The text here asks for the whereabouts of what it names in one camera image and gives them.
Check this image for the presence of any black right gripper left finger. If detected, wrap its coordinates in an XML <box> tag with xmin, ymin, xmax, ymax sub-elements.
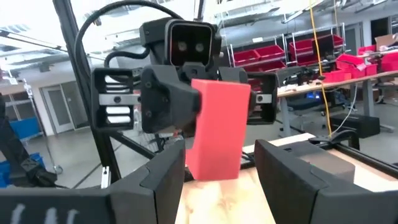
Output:
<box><xmin>108</xmin><ymin>139</ymin><xmax>187</xmax><ymax>224</ymax></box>

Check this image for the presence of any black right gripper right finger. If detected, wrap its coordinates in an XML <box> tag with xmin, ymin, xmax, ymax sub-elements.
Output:
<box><xmin>254</xmin><ymin>139</ymin><xmax>383</xmax><ymax>224</ymax></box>

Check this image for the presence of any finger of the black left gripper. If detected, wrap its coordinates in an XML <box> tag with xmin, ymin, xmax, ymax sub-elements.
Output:
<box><xmin>141</xmin><ymin>65</ymin><xmax>201</xmax><ymax>138</ymax></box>
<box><xmin>219</xmin><ymin>67</ymin><xmax>258</xmax><ymax>122</ymax></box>

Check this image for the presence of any red rectangular block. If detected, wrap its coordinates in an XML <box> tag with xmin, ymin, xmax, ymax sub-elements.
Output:
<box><xmin>185</xmin><ymin>78</ymin><xmax>251</xmax><ymax>181</ymax></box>

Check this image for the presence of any red storage bin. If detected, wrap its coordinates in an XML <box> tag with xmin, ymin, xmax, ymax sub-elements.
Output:
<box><xmin>233</xmin><ymin>49</ymin><xmax>261</xmax><ymax>66</ymax></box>
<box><xmin>257</xmin><ymin>60</ymin><xmax>287</xmax><ymax>73</ymax></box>
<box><xmin>335</xmin><ymin>53</ymin><xmax>366</xmax><ymax>72</ymax></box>
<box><xmin>381</xmin><ymin>52</ymin><xmax>398</xmax><ymax>73</ymax></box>
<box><xmin>289</xmin><ymin>39</ymin><xmax>315</xmax><ymax>57</ymax></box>
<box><xmin>254</xmin><ymin>45</ymin><xmax>286</xmax><ymax>62</ymax></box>
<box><xmin>323</xmin><ymin>70</ymin><xmax>352</xmax><ymax>83</ymax></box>
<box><xmin>329</xmin><ymin>34</ymin><xmax>345</xmax><ymax>48</ymax></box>

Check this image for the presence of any black rectangular box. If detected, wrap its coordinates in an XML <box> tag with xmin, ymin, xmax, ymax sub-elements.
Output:
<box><xmin>279</xmin><ymin>141</ymin><xmax>356</xmax><ymax>184</ymax></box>

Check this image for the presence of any glass double door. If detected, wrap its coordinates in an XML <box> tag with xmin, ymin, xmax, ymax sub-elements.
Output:
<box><xmin>40</xmin><ymin>80</ymin><xmax>91</xmax><ymax>134</ymax></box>

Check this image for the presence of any metal shelf rack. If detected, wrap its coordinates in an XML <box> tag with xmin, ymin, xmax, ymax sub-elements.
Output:
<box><xmin>228</xmin><ymin>23</ymin><xmax>348</xmax><ymax>82</ymax></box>

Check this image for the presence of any blue storage bin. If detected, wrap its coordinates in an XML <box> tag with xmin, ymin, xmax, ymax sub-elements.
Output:
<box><xmin>0</xmin><ymin>152</ymin><xmax>44</xmax><ymax>188</ymax></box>
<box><xmin>9</xmin><ymin>116</ymin><xmax>42</xmax><ymax>141</ymax></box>

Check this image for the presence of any black floor case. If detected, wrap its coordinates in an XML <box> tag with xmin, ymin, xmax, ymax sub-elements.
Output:
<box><xmin>329</xmin><ymin>112</ymin><xmax>381</xmax><ymax>139</ymax></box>

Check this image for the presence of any wooden background workbench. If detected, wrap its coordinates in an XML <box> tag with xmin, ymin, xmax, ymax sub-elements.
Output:
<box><xmin>276</xmin><ymin>70</ymin><xmax>398</xmax><ymax>138</ymax></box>

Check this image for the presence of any cardboard box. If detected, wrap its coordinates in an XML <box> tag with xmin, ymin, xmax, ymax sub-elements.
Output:
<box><xmin>374</xmin><ymin>33</ymin><xmax>398</xmax><ymax>50</ymax></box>

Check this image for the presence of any black aluminium frame post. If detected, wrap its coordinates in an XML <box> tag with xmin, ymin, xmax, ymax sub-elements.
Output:
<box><xmin>52</xmin><ymin>0</ymin><xmax>156</xmax><ymax>190</ymax></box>

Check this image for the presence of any black left camera cable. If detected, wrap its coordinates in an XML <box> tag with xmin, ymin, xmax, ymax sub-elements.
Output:
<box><xmin>73</xmin><ymin>0</ymin><xmax>184</xmax><ymax>94</ymax></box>

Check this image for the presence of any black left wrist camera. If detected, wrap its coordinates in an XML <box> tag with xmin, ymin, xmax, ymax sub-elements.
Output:
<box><xmin>139</xmin><ymin>17</ymin><xmax>222</xmax><ymax>78</ymax></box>

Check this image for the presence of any black cable bundle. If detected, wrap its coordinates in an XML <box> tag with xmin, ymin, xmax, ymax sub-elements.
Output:
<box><xmin>307</xmin><ymin>129</ymin><xmax>361</xmax><ymax>150</ymax></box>

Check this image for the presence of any yellow hanging cable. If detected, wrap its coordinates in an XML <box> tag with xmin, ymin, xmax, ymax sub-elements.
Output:
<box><xmin>308</xmin><ymin>0</ymin><xmax>333</xmax><ymax>138</ymax></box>

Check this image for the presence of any black table frame rail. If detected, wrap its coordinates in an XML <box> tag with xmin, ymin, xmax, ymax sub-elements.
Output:
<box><xmin>310</xmin><ymin>136</ymin><xmax>398</xmax><ymax>180</ymax></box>

